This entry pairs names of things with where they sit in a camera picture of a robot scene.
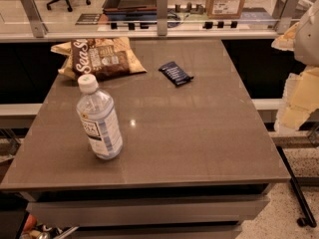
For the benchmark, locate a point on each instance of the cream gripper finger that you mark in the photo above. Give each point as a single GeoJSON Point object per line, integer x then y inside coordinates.
{"type": "Point", "coordinates": [285, 42]}
{"type": "Point", "coordinates": [299, 101]}

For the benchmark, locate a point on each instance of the brown sea salt chip bag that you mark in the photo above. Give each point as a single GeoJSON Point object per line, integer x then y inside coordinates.
{"type": "Point", "coordinates": [104, 58]}

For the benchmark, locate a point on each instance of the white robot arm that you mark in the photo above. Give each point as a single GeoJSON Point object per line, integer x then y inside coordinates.
{"type": "Point", "coordinates": [306, 43]}

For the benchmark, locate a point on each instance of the cardboard box with label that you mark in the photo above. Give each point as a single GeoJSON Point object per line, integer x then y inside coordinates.
{"type": "Point", "coordinates": [224, 9]}

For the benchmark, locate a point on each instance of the dark blue snack bar wrapper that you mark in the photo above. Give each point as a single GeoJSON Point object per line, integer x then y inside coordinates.
{"type": "Point", "coordinates": [175, 74]}

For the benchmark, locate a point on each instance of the black floor bar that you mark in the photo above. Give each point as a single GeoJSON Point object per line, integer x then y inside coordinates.
{"type": "Point", "coordinates": [308, 218]}

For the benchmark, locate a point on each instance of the grey table drawer front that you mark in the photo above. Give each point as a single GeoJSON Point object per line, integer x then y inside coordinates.
{"type": "Point", "coordinates": [149, 211]}

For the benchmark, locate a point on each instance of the clear plastic water bottle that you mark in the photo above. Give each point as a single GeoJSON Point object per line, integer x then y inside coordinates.
{"type": "Point", "coordinates": [96, 110]}

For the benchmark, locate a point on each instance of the right metal glass post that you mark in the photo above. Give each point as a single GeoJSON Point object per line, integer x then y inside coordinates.
{"type": "Point", "coordinates": [283, 13]}

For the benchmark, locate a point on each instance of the metal glass post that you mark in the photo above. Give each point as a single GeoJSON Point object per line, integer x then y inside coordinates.
{"type": "Point", "coordinates": [37, 25]}
{"type": "Point", "coordinates": [283, 13]}
{"type": "Point", "coordinates": [162, 17]}

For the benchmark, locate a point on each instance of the middle metal glass post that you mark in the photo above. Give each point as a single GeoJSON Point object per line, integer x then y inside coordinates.
{"type": "Point", "coordinates": [162, 17]}

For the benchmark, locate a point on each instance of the left metal glass post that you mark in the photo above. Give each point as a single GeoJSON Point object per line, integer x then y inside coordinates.
{"type": "Point", "coordinates": [37, 25]}

